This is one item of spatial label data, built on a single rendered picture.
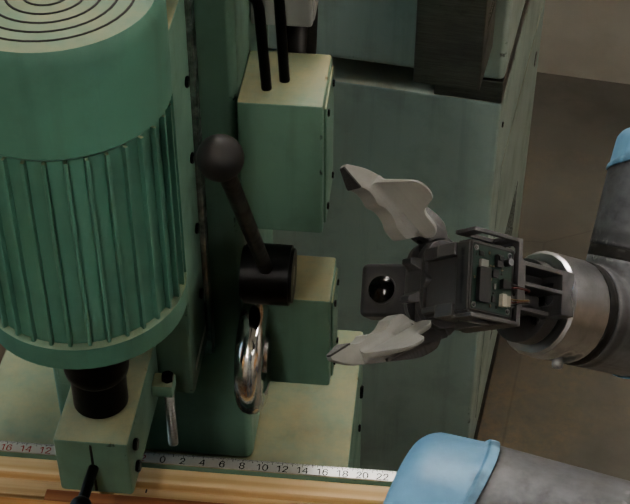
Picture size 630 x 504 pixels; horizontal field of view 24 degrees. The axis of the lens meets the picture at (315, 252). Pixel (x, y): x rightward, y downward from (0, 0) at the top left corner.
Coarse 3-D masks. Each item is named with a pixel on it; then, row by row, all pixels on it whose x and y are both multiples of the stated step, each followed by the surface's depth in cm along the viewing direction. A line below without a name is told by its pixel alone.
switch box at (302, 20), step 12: (264, 0) 137; (288, 0) 137; (300, 0) 137; (312, 0) 137; (252, 12) 138; (288, 12) 138; (300, 12) 138; (312, 12) 138; (288, 24) 139; (300, 24) 139
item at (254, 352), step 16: (256, 304) 144; (240, 320) 144; (256, 320) 143; (240, 336) 142; (256, 336) 142; (240, 352) 142; (256, 352) 142; (240, 368) 142; (256, 368) 142; (240, 384) 142; (256, 384) 143; (240, 400) 144; (256, 400) 144
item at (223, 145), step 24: (216, 144) 104; (216, 168) 104; (240, 168) 105; (240, 192) 113; (240, 216) 118; (240, 264) 140; (264, 264) 135; (288, 264) 139; (240, 288) 140; (264, 288) 139; (288, 288) 139
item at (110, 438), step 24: (144, 360) 140; (144, 384) 138; (72, 408) 135; (144, 408) 139; (72, 432) 133; (96, 432) 133; (120, 432) 133; (144, 432) 139; (72, 456) 133; (96, 456) 133; (120, 456) 133; (72, 480) 136; (96, 480) 135; (120, 480) 135
